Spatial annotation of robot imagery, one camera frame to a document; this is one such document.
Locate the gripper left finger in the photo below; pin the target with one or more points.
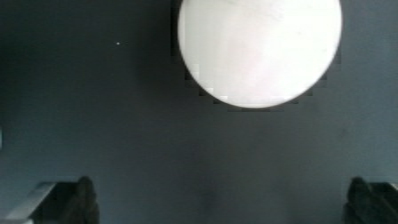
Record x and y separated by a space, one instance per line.
60 203

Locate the white lamp bulb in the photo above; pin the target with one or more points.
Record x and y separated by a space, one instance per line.
258 46

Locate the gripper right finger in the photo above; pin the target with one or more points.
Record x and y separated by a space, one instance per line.
371 203

